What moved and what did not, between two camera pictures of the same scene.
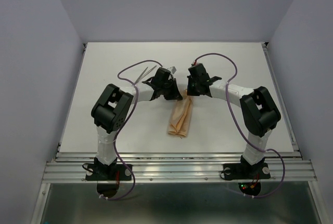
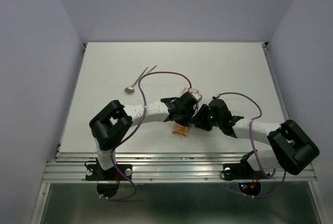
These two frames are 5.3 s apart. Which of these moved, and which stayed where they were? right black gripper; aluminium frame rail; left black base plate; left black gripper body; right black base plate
Moved: right black gripper; left black gripper body
Stayed: aluminium frame rail; right black base plate; left black base plate
